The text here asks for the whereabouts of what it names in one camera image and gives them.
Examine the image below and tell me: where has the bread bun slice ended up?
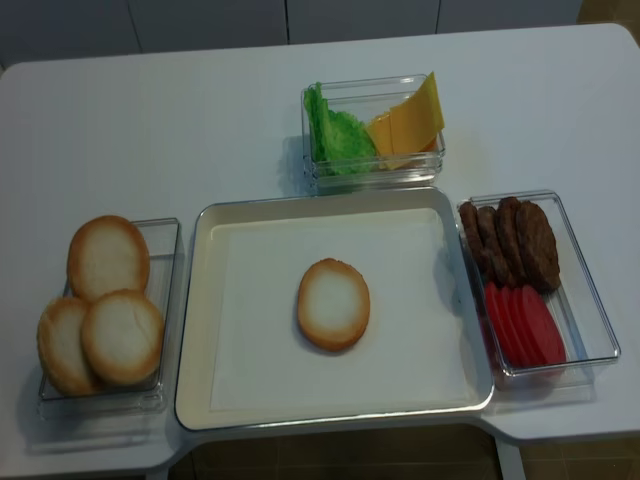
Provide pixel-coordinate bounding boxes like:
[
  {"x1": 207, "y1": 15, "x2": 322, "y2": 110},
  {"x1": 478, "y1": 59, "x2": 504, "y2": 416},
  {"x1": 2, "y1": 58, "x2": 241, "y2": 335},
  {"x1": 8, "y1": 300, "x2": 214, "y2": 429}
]
[
  {"x1": 81, "y1": 289, "x2": 165, "y2": 386},
  {"x1": 36, "y1": 297, "x2": 103, "y2": 396},
  {"x1": 67, "y1": 215, "x2": 150, "y2": 302},
  {"x1": 296, "y1": 258, "x2": 371, "y2": 352}
]

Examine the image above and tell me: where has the clear plastic bread container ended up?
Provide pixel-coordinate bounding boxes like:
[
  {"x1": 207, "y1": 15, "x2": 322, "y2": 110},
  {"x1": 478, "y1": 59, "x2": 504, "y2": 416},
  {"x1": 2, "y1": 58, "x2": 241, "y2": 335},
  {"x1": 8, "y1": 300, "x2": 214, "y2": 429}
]
[{"x1": 38, "y1": 218, "x2": 184, "y2": 420}]

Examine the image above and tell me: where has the green lettuce leaf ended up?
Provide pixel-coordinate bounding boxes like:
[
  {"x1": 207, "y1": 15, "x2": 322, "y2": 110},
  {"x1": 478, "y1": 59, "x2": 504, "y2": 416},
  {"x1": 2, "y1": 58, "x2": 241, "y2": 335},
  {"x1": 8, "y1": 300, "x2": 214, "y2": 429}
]
[{"x1": 303, "y1": 82, "x2": 377, "y2": 177}]

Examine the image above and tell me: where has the clear plastic lettuce cheese container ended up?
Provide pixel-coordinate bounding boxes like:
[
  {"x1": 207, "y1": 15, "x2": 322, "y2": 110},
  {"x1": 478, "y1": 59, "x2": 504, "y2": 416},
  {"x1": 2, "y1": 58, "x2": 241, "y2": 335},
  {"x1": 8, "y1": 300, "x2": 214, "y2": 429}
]
[{"x1": 301, "y1": 74, "x2": 446, "y2": 194}]

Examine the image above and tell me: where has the flat yellow cheese slice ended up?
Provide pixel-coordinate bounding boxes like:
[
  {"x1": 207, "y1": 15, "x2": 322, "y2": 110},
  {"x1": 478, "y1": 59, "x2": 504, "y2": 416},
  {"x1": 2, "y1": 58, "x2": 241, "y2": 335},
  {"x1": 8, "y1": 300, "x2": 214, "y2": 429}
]
[{"x1": 367, "y1": 114, "x2": 444, "y2": 170}]

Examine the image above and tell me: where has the upright yellow cheese slice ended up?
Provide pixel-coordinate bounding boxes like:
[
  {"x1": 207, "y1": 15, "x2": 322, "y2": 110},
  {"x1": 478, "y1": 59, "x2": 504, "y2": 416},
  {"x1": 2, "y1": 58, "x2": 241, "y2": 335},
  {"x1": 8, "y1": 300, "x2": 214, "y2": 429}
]
[{"x1": 366, "y1": 72, "x2": 445, "y2": 156}]

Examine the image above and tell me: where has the leftmost brown meat patty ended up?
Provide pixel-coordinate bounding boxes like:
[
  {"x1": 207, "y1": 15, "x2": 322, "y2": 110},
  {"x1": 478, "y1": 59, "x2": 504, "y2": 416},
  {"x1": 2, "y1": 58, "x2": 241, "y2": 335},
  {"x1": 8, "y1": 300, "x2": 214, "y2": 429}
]
[{"x1": 459, "y1": 201, "x2": 494, "y2": 281}]

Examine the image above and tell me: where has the brown meat patty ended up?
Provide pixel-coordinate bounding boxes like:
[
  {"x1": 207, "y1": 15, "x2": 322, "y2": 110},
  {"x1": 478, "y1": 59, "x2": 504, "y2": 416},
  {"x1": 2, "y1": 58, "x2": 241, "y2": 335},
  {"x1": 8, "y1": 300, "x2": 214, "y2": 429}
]
[
  {"x1": 459, "y1": 201, "x2": 494, "y2": 281},
  {"x1": 515, "y1": 201, "x2": 561, "y2": 293},
  {"x1": 477, "y1": 206, "x2": 516, "y2": 288},
  {"x1": 496, "y1": 196, "x2": 527, "y2": 286}
]

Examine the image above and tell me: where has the leftmost red tomato slice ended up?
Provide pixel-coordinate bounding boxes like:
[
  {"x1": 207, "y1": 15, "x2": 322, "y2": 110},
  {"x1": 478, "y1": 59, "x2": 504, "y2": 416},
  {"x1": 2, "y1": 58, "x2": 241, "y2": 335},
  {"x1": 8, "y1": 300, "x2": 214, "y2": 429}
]
[{"x1": 484, "y1": 282, "x2": 519, "y2": 367}]

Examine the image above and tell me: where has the red tomato slice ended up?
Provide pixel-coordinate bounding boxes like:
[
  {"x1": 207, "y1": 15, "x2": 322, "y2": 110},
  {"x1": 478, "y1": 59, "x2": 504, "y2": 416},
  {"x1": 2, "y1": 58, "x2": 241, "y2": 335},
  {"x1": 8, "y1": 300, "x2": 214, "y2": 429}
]
[
  {"x1": 484, "y1": 282, "x2": 519, "y2": 367},
  {"x1": 508, "y1": 288, "x2": 546, "y2": 367},
  {"x1": 517, "y1": 285, "x2": 566, "y2": 365},
  {"x1": 499, "y1": 287, "x2": 530, "y2": 368}
]

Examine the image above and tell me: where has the white rectangular serving tray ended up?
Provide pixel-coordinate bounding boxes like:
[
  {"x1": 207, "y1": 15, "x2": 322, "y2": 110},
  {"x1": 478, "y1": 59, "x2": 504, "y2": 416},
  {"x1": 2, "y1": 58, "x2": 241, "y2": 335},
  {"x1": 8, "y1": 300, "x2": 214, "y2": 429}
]
[{"x1": 175, "y1": 187, "x2": 495, "y2": 436}]

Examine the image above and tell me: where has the rightmost brown meat patty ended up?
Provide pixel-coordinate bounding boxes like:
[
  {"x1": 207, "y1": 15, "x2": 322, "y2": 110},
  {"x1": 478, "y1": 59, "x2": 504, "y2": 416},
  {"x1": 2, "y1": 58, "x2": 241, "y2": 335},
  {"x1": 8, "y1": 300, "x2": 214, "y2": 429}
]
[{"x1": 515, "y1": 201, "x2": 561, "y2": 293}]

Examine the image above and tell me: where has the clear plastic meat tomato container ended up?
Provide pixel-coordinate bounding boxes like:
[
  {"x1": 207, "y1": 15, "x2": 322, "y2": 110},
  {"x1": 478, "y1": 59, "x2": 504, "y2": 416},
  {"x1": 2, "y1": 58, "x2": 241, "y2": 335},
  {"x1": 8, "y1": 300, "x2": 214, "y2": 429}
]
[{"x1": 457, "y1": 190, "x2": 621, "y2": 392}]

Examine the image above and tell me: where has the rightmost red tomato slice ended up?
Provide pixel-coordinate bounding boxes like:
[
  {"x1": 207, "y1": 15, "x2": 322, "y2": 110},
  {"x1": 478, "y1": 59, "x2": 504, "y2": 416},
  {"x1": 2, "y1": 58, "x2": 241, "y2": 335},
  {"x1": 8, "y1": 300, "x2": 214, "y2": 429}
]
[{"x1": 517, "y1": 285, "x2": 566, "y2": 365}]

